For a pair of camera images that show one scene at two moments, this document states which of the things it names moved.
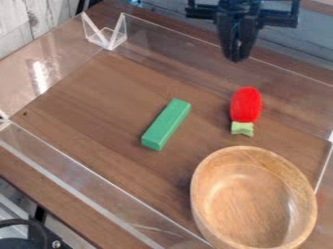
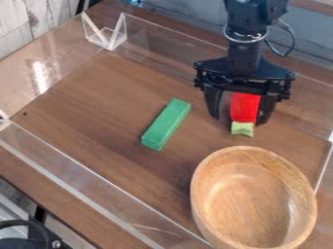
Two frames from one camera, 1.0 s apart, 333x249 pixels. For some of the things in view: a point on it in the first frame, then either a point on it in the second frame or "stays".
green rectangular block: (166, 124) stays
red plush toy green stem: (245, 110) stays
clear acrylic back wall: (293, 96) stays
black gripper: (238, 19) → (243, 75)
